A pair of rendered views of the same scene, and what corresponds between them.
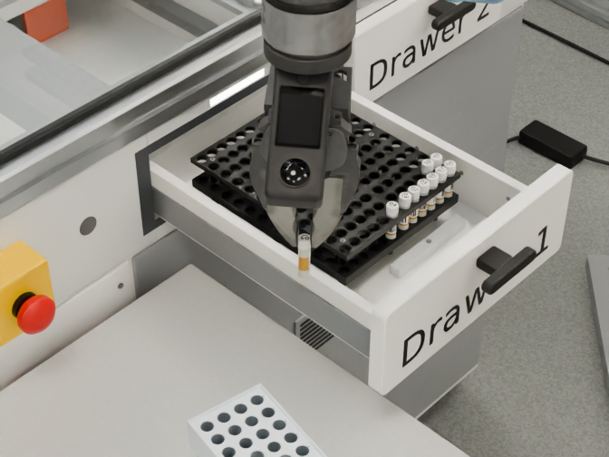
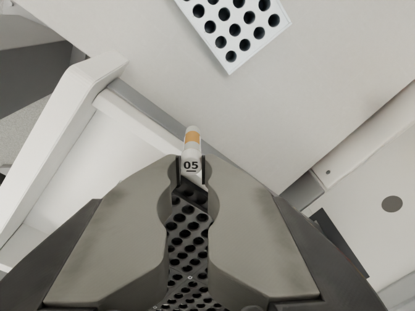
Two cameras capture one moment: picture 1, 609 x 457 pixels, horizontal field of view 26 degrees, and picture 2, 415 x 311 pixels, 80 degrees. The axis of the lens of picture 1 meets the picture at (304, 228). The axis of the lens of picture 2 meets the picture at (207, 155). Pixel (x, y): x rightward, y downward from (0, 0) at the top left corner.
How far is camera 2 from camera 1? 1.05 m
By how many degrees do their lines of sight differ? 20
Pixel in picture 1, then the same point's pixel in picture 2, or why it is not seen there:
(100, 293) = (344, 163)
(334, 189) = (90, 258)
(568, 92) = not seen: hidden behind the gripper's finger
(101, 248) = (362, 190)
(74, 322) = (359, 141)
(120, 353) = (329, 116)
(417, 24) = not seen: outside the picture
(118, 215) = (358, 218)
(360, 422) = (147, 59)
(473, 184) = not seen: hidden behind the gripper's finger
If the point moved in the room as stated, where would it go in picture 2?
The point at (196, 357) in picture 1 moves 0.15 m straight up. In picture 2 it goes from (275, 116) to (323, 172)
